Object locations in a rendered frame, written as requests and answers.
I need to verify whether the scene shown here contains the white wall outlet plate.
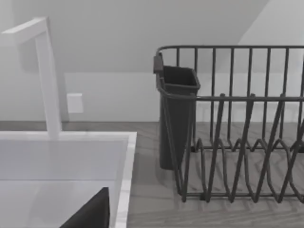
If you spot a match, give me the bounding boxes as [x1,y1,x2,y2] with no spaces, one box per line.
[66,93,84,114]

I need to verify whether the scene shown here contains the dark cutlery holder cup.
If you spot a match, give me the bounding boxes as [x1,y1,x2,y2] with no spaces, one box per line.
[158,66,201,171]

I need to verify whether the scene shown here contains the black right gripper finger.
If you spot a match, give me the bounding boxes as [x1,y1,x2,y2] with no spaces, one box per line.
[59,187,111,228]

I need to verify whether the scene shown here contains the tall white tap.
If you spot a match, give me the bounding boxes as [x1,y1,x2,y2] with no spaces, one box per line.
[1,16,64,141]

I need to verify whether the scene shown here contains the white sink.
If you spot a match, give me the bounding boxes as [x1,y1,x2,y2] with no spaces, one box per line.
[0,131,138,228]

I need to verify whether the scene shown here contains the dark wire dish rack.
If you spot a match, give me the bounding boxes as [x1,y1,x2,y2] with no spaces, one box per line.
[153,45,304,204]

